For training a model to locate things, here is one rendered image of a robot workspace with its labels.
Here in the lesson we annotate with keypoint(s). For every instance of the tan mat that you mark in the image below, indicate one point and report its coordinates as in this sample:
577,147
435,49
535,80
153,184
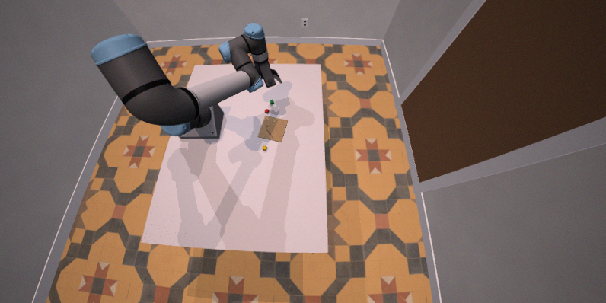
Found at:
273,128

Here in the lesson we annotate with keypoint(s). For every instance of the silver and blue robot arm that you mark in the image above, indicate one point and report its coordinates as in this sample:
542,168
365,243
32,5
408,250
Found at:
133,73

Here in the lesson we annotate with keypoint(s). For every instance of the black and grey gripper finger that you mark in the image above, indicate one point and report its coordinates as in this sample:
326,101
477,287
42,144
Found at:
276,76

